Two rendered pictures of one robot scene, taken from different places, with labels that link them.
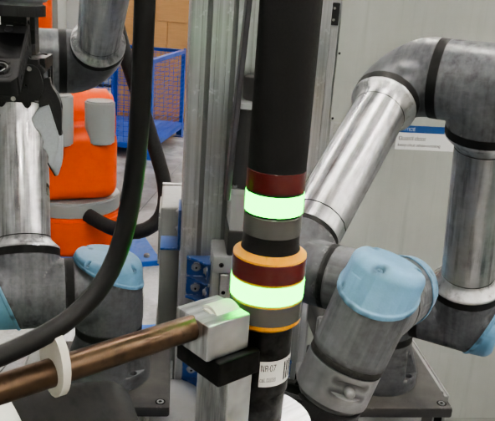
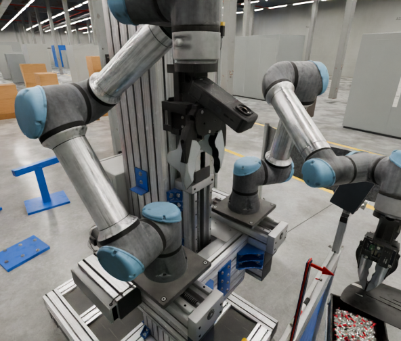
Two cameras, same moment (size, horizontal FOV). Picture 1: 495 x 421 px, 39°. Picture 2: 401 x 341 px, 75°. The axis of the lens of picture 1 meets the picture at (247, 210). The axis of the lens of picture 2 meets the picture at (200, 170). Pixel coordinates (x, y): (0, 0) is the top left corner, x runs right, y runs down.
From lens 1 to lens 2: 0.81 m
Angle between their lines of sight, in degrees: 40
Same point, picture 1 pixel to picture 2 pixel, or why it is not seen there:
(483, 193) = not seen: hidden behind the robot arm
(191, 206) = (165, 167)
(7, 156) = (87, 176)
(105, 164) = not seen: outside the picture
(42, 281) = (149, 239)
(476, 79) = (312, 76)
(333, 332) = not seen: outside the picture
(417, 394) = (263, 205)
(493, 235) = not seen: hidden behind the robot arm
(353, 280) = not seen: outside the picture
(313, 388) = not seen: outside the picture
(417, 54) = (288, 69)
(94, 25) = (133, 76)
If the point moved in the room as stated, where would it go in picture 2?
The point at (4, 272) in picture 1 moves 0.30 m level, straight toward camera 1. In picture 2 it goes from (129, 246) to (244, 291)
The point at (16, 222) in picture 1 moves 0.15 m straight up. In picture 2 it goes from (115, 214) to (107, 160)
